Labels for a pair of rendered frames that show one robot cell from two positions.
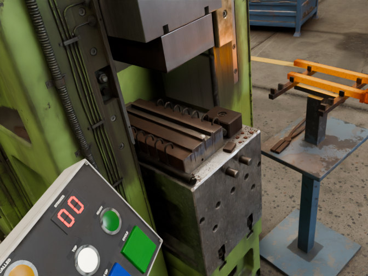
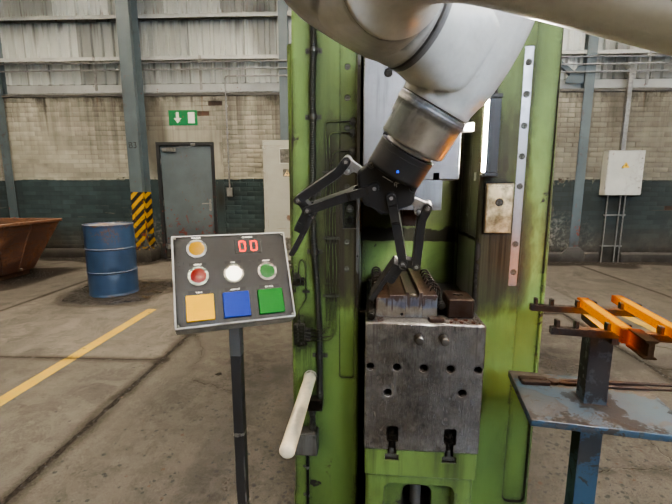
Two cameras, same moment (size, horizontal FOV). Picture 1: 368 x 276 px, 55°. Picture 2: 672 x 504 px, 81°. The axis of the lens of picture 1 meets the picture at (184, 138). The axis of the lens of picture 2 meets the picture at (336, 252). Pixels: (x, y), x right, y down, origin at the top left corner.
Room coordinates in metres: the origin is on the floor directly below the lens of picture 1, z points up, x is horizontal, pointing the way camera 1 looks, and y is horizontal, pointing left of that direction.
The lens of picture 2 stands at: (-0.10, -0.84, 1.34)
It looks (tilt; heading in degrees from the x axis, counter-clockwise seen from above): 9 degrees down; 48
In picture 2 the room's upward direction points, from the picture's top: straight up
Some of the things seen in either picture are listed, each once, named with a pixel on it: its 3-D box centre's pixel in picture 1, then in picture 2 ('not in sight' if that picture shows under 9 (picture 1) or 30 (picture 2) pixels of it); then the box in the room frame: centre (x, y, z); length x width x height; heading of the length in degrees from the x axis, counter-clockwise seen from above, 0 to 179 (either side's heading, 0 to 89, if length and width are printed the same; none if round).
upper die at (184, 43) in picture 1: (138, 33); (404, 193); (1.08, 0.08, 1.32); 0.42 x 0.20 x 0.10; 43
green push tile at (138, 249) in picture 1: (138, 249); (270, 301); (0.53, 0.14, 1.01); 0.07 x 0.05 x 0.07; 158
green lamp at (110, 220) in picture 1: (110, 220); (267, 270); (0.54, 0.18, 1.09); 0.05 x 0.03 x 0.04; 133
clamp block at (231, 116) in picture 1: (222, 121); (457, 303); (1.09, -0.15, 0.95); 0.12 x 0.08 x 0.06; 43
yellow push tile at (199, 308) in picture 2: not in sight; (200, 308); (0.34, 0.22, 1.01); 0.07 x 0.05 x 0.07; 158
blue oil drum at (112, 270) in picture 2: not in sight; (111, 258); (1.15, 4.77, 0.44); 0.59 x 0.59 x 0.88
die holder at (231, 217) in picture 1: (178, 177); (413, 353); (1.12, 0.05, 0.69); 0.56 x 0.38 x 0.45; 43
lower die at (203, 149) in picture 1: (159, 131); (401, 288); (1.08, 0.08, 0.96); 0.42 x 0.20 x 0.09; 43
